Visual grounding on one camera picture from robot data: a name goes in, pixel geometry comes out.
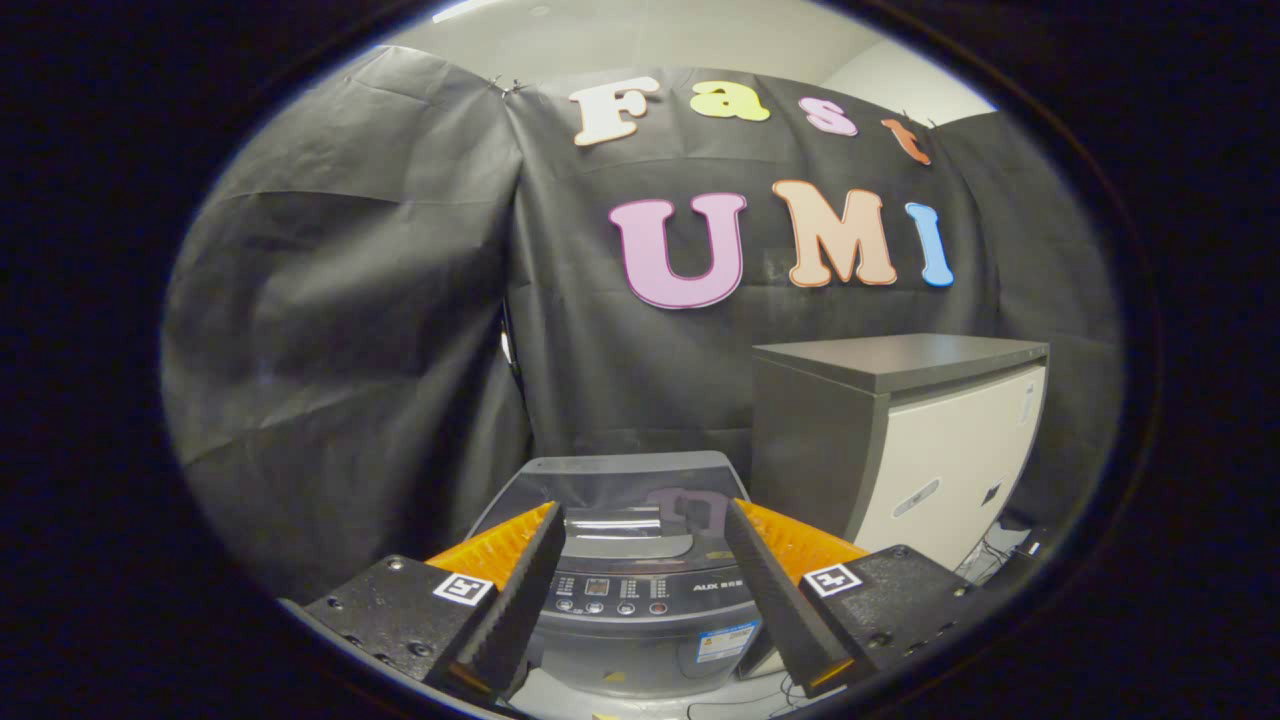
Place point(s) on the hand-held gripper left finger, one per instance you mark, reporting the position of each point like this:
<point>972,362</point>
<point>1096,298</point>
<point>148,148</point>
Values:
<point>525,590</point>

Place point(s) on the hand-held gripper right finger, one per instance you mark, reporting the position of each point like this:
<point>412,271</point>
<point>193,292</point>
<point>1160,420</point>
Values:
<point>770,600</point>

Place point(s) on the grey washing machine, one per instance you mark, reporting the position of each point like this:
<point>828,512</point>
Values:
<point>640,640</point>

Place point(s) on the black backdrop cloth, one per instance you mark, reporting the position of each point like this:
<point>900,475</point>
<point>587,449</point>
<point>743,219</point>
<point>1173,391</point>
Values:
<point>350,300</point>

